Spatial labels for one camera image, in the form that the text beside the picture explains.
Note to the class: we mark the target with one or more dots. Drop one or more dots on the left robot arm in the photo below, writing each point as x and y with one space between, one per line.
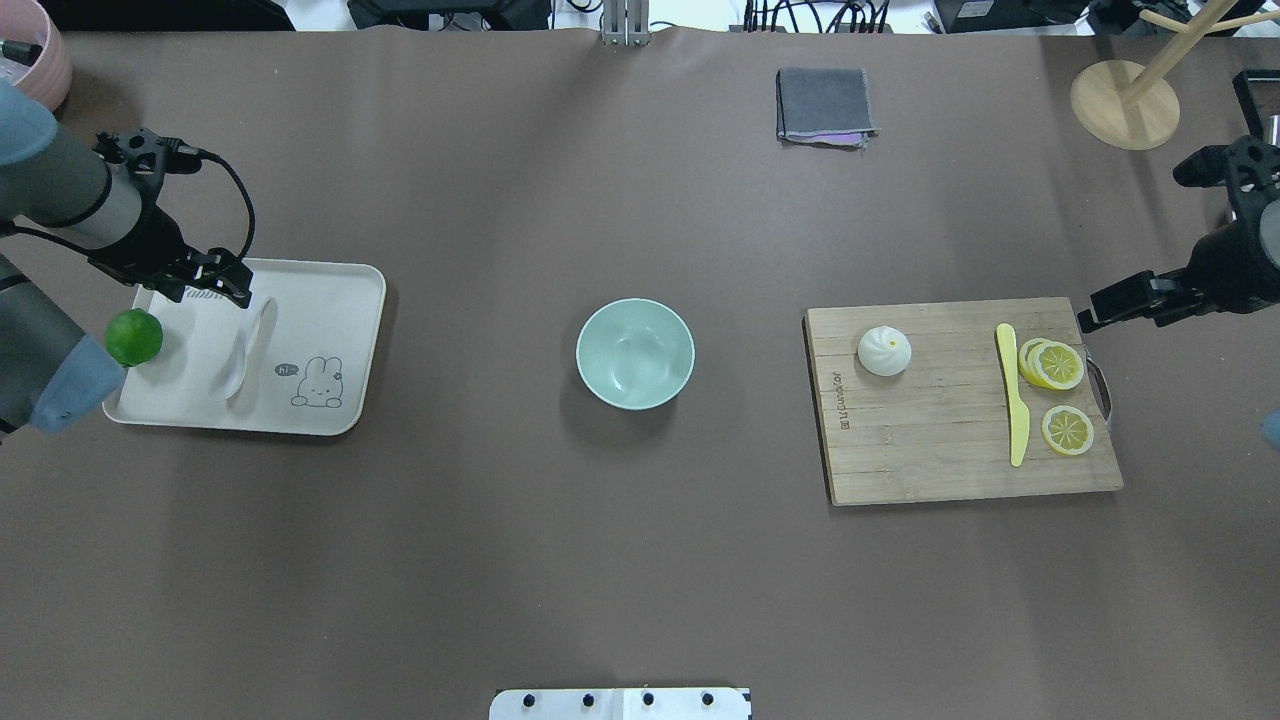
101 202

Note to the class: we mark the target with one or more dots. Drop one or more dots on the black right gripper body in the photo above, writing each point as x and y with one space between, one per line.
1228 265

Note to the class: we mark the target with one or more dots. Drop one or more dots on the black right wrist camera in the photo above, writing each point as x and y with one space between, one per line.
1247 168

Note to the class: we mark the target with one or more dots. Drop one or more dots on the upper lemon slice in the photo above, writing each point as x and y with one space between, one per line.
1050 364

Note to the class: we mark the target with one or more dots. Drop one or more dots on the wooden mug tree stand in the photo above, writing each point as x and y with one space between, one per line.
1131 106

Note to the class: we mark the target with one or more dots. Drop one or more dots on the pink ice bowl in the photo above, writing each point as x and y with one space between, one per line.
48 79

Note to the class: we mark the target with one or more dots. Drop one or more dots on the lemon slice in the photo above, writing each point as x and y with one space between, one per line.
1067 430
1050 364

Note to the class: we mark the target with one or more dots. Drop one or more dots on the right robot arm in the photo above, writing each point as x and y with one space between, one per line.
1230 270

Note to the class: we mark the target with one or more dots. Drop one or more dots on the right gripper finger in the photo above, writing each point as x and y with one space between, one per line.
1134 294
1099 314

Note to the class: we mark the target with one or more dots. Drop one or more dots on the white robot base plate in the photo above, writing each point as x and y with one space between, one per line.
623 703

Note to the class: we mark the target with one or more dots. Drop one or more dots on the lower lemon slice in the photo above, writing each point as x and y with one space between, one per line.
1067 430

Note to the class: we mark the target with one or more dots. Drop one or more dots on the folded grey cloth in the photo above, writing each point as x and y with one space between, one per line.
824 107

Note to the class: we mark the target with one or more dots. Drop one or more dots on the white ceramic spoon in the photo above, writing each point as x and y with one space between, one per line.
230 378

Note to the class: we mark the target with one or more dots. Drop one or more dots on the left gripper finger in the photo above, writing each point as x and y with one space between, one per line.
224 271
236 290

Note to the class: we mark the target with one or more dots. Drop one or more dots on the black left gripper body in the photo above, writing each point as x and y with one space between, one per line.
152 243

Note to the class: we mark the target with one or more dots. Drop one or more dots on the mint green bowl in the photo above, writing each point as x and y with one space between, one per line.
635 354

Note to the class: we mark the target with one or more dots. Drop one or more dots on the aluminium frame post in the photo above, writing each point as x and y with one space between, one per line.
625 23

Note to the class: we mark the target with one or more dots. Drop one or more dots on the green lime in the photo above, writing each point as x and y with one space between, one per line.
133 337

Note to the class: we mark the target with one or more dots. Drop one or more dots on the bamboo cutting board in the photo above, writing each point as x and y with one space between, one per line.
939 431

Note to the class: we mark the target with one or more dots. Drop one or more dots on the yellow plastic knife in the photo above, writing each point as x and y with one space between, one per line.
1018 414

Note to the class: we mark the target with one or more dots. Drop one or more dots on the white steamed bun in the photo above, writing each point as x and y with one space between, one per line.
884 351

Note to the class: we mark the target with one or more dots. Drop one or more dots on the cream rabbit print tray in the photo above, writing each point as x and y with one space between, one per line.
307 372

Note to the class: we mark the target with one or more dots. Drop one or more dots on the dark tray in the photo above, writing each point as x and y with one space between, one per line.
1257 91

